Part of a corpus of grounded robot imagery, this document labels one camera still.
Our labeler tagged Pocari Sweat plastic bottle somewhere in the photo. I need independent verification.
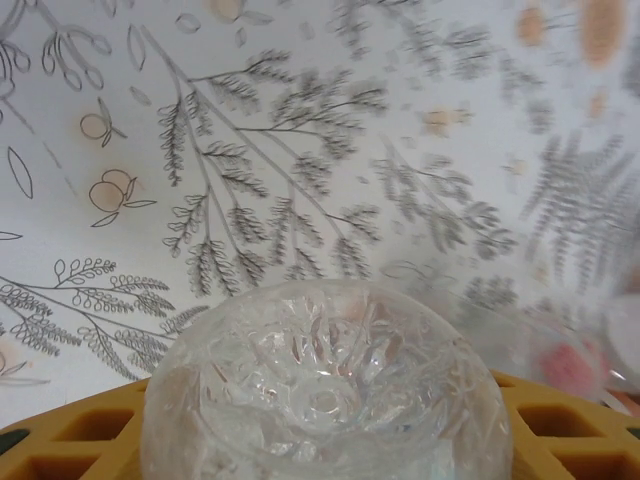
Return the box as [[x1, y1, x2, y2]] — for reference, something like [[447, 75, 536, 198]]
[[139, 279, 511, 480]]

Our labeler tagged clear bottle red cap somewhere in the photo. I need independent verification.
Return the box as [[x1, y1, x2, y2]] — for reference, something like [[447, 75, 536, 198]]
[[519, 289, 640, 416]]

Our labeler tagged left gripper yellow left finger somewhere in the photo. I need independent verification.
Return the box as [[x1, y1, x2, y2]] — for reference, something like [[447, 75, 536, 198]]
[[0, 377, 151, 480]]

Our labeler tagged floral table cloth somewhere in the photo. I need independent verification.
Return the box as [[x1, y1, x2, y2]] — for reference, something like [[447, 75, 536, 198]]
[[0, 0, 640, 431]]

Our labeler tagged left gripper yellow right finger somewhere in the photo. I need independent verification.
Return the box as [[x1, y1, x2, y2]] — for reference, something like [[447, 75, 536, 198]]
[[492, 368, 640, 480]]

